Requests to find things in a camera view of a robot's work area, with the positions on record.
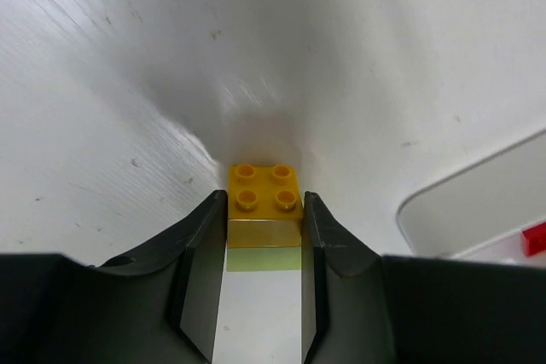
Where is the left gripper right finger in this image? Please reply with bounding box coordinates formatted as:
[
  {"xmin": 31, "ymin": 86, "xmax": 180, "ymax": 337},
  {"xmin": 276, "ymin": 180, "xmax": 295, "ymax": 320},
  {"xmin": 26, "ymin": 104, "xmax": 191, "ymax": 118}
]
[{"xmin": 301, "ymin": 192, "xmax": 545, "ymax": 363}]

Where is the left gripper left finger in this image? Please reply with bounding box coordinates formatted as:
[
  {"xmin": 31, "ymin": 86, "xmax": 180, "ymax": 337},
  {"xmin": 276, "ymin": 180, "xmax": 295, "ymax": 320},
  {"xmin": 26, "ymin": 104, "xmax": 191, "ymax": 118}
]
[{"xmin": 1, "ymin": 190, "xmax": 227, "ymax": 363}]

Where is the yellow and green lego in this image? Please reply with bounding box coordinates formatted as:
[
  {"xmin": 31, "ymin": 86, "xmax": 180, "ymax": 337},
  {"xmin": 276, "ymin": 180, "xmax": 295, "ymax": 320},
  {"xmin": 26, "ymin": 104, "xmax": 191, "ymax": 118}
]
[{"xmin": 226, "ymin": 164, "xmax": 303, "ymax": 273}]

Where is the red rectangular lego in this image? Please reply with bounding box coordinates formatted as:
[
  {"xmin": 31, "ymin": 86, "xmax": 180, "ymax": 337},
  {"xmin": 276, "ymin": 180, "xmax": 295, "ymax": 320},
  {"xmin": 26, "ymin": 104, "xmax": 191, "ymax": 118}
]
[{"xmin": 521, "ymin": 222, "xmax": 546, "ymax": 257}]

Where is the white compartment tray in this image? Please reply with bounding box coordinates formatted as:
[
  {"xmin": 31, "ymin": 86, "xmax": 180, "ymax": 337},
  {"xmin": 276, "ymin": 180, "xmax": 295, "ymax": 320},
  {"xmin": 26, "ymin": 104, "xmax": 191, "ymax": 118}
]
[{"xmin": 397, "ymin": 131, "xmax": 545, "ymax": 268}]

